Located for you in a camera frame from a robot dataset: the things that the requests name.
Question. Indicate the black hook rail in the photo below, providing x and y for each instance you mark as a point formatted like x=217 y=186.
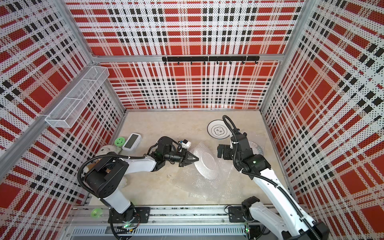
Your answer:
x=212 y=59

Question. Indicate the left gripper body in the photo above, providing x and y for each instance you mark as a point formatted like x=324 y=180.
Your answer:
x=173 y=156

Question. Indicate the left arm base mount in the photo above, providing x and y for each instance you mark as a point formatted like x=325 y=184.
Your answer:
x=131 y=215

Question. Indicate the white digital clock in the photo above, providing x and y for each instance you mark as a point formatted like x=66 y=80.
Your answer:
x=132 y=142

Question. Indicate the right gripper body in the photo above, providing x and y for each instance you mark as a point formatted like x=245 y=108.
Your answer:
x=236 y=157

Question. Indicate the bubble wrap of orange plate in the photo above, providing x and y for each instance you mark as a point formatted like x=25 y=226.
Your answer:
x=184 y=178

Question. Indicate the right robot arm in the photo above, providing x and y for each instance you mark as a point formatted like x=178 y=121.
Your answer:
x=291 y=221

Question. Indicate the grey rimmed plate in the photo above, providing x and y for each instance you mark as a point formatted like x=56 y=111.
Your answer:
x=207 y=165
x=257 y=149

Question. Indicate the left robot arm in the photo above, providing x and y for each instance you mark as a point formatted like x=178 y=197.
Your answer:
x=101 y=176

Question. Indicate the white wire mesh basket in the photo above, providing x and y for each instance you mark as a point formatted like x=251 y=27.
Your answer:
x=69 y=109

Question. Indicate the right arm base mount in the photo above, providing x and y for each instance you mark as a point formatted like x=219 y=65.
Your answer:
x=236 y=214

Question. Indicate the green round button toy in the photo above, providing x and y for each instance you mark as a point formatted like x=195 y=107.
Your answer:
x=119 y=142

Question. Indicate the white plate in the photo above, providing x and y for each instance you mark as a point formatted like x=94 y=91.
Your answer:
x=217 y=129

